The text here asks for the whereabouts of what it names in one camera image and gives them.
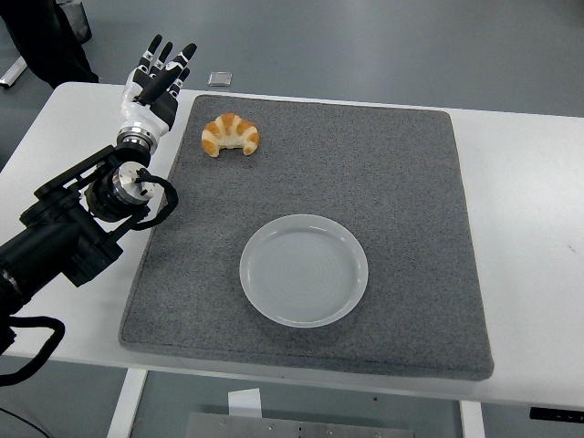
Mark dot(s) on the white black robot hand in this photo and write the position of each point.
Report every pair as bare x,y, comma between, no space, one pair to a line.
157,98

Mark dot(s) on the golden croissant bread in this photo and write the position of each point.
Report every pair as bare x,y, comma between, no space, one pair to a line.
228,130

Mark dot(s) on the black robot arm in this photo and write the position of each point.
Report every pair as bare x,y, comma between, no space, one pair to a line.
45,237

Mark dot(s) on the small silver square floor plate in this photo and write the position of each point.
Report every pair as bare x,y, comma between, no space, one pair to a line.
220,79

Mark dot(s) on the round pale grey plate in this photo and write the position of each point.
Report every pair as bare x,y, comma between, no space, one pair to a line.
301,274

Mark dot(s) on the grey metal plate with screws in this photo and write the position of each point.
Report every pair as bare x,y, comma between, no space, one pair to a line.
296,426

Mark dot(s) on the dark mesh bin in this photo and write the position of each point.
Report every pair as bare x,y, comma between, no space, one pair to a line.
78,23

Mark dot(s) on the person's legs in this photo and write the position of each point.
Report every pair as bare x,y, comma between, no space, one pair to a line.
45,45

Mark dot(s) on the white metal floor stand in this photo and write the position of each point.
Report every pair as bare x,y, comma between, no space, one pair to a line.
13,69

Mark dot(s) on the grey felt mat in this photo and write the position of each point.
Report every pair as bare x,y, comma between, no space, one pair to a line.
365,182

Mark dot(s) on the white table leg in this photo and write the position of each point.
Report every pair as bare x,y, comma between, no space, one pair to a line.
125,406
472,422

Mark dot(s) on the black table control panel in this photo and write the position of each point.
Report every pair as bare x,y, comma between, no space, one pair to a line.
556,413

